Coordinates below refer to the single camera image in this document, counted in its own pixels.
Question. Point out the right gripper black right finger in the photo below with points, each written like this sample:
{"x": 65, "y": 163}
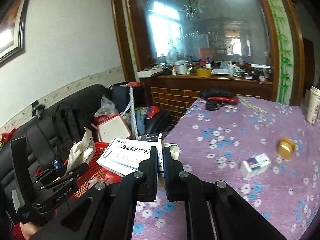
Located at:
{"x": 213, "y": 210}

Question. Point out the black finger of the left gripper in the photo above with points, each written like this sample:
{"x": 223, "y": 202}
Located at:
{"x": 46, "y": 176}
{"x": 76, "y": 172}

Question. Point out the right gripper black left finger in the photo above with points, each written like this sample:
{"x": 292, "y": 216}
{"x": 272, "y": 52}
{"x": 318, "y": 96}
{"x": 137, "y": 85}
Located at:
{"x": 106, "y": 211}

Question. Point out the white red foil pouch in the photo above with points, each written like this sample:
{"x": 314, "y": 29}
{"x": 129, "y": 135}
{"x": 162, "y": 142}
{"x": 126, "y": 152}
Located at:
{"x": 82, "y": 151}

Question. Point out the green white medicine box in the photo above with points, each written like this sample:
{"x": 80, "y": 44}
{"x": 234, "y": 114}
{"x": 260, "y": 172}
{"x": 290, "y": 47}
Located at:
{"x": 254, "y": 166}

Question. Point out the black leather sofa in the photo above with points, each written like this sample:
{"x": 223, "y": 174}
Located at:
{"x": 43, "y": 144}

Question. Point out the black backpack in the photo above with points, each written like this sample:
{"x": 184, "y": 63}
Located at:
{"x": 69, "y": 124}

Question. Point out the red framed white board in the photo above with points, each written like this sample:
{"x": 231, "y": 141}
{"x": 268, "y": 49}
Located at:
{"x": 113, "y": 127}

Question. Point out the purple floral tablecloth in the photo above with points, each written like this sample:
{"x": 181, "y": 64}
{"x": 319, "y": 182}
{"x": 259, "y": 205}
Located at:
{"x": 214, "y": 144}

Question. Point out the dark blue bag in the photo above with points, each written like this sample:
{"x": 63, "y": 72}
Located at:
{"x": 121, "y": 96}

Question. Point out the yellow round lid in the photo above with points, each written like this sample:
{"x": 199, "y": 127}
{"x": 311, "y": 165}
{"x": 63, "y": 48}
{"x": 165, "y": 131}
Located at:
{"x": 286, "y": 148}

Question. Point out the wooden chopsticks bundle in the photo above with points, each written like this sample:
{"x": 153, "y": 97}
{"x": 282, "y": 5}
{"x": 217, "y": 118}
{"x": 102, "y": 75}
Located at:
{"x": 250, "y": 105}

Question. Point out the black red folded umbrella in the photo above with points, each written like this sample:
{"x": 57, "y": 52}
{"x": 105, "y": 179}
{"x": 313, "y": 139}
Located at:
{"x": 217, "y": 98}

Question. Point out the brick pattern wooden counter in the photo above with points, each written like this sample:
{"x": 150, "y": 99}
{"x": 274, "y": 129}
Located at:
{"x": 176, "y": 93}

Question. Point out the yellow tape roll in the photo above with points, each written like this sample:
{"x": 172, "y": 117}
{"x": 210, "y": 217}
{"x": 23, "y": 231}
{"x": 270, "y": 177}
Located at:
{"x": 203, "y": 72}

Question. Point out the white floral lidded cup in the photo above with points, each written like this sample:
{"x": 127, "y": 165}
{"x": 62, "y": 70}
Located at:
{"x": 313, "y": 108}

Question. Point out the framed wall picture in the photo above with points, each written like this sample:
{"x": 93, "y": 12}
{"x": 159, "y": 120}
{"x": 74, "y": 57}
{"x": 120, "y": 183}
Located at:
{"x": 12, "y": 30}

